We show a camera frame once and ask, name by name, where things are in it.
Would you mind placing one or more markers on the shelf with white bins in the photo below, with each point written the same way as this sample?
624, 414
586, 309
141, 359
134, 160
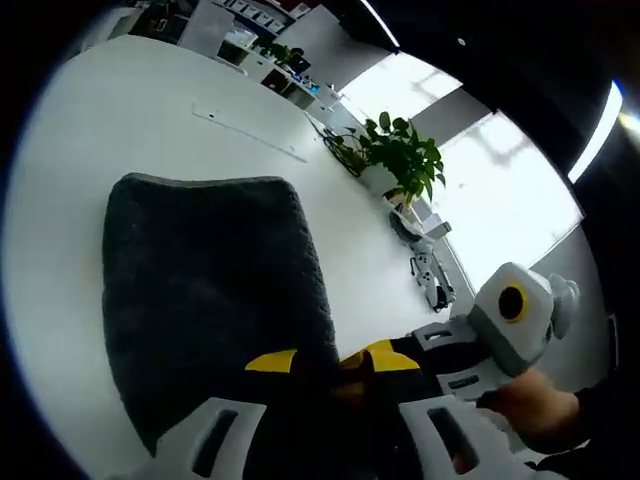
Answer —
255, 12

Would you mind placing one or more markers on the ceiling light strip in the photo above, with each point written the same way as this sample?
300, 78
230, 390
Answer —
382, 25
597, 130

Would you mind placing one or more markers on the green leafy plant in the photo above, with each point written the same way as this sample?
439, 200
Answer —
405, 150

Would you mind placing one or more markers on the small black monitor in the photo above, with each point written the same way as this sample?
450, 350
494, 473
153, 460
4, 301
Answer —
300, 61

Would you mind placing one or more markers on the bright large window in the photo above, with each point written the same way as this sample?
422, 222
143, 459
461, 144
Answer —
390, 90
500, 210

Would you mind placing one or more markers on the small green plant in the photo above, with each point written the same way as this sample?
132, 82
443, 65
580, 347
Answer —
272, 50

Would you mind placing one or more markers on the white game controller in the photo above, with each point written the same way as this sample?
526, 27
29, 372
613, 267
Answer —
440, 295
422, 262

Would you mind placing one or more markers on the white cabinet desk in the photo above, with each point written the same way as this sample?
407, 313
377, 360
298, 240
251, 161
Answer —
265, 65

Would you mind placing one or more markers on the dark grey towel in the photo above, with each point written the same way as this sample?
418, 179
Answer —
200, 275

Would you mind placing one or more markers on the person's right hand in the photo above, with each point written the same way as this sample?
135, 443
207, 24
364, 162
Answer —
535, 410

